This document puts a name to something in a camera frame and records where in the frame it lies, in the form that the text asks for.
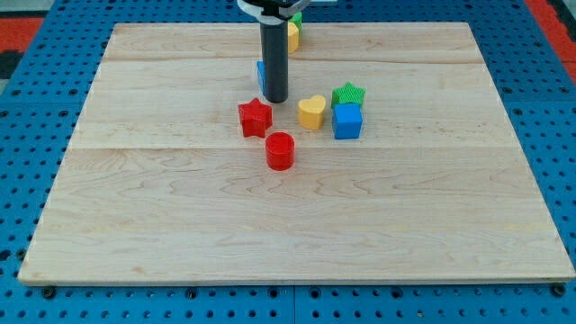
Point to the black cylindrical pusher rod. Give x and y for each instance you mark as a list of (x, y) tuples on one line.
[(274, 48)]

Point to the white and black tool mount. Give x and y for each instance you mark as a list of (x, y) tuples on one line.
[(272, 11)]

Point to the blue triangle block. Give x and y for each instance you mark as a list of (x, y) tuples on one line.
[(261, 76)]

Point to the yellow block at back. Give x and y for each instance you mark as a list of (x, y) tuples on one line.
[(293, 36)]

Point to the green block at back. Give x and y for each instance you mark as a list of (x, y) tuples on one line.
[(297, 21)]

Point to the yellow heart block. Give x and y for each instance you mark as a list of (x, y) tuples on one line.
[(311, 112)]

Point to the red star block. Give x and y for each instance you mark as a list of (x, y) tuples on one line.
[(255, 118)]

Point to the green star block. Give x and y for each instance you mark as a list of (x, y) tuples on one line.
[(348, 94)]

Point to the blue cube block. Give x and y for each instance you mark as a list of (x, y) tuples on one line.
[(347, 121)]

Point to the red cylinder block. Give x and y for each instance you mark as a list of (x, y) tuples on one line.
[(279, 150)]

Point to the light wooden board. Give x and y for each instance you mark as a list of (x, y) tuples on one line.
[(158, 185)]

